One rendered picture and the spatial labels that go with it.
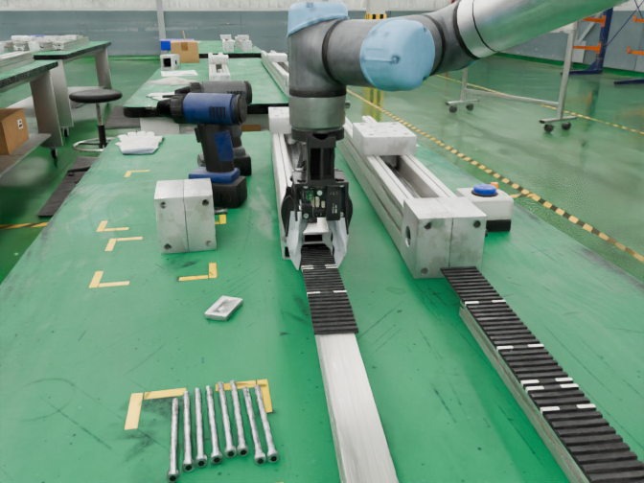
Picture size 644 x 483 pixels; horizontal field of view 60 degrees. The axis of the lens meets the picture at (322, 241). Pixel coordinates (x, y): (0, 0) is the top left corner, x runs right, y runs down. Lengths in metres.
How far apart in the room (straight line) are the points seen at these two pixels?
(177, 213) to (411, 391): 0.49
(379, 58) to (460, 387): 0.36
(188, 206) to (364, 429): 0.52
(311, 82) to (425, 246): 0.28
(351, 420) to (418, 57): 0.38
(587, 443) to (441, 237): 0.38
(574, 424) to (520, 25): 0.41
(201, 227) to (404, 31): 0.47
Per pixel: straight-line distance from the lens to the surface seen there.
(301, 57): 0.72
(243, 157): 1.35
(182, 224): 0.93
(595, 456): 0.53
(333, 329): 0.64
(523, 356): 0.63
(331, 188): 0.74
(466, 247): 0.84
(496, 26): 0.70
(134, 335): 0.73
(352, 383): 0.56
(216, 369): 0.64
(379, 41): 0.64
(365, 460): 0.49
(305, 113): 0.73
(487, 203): 1.02
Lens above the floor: 1.14
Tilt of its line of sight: 22 degrees down
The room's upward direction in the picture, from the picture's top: straight up
